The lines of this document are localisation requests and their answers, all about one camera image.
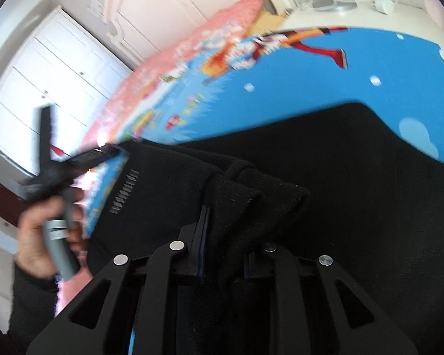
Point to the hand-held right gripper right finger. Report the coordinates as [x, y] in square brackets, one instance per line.
[255, 266]

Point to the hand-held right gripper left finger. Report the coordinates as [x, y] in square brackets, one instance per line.
[201, 236]

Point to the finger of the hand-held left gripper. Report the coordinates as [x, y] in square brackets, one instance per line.
[92, 157]
[45, 137]

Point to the black pants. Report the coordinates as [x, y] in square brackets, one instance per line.
[318, 210]

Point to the person's left forearm dark sleeve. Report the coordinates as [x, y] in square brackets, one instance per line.
[33, 303]

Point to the person's left hand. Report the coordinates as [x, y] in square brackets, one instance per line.
[31, 236]

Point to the white wardrobe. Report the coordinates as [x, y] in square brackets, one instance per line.
[59, 63]

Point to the pink floral quilt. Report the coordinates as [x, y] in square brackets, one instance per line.
[214, 40]

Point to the blue cartoon printed blanket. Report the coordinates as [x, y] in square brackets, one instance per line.
[299, 81]

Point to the white charger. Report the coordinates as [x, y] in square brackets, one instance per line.
[384, 5]

